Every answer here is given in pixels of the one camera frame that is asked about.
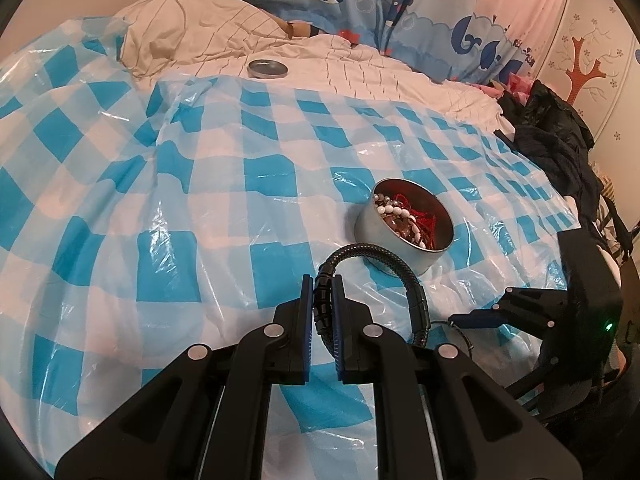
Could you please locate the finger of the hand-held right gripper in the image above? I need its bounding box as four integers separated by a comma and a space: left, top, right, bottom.
446, 286, 569, 345

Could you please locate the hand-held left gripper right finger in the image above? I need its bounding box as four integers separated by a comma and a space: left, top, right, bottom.
332, 275, 584, 480

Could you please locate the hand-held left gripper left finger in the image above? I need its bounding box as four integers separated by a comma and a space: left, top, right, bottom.
55, 275, 317, 480

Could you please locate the thin black cord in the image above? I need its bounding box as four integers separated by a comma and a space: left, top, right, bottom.
429, 319, 477, 361

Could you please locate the black braided bracelet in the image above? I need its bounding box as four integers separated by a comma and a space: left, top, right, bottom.
312, 243, 432, 357

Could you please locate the round metal tin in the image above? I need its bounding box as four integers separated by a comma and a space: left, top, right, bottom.
353, 178, 455, 277

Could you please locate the pile of bead bracelets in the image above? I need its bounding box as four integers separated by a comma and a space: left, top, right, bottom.
372, 183, 448, 251

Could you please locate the pile of black clothes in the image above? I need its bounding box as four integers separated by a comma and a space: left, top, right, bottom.
496, 79, 603, 243

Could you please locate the blue checkered plastic sheet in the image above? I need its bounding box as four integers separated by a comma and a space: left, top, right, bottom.
0, 16, 587, 480

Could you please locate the pink cloth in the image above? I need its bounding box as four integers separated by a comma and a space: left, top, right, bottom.
502, 72, 535, 97

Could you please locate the round metal tin lid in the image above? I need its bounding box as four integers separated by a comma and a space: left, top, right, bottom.
247, 58, 290, 80

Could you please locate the white striped duvet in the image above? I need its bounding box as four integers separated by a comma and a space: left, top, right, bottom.
116, 0, 507, 127

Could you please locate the whale print blanket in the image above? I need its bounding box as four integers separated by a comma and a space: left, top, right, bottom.
207, 0, 574, 87

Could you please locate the brown and black strap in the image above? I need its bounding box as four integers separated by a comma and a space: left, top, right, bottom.
271, 16, 322, 41

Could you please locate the white charger cable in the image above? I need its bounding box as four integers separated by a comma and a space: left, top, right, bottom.
131, 0, 190, 80

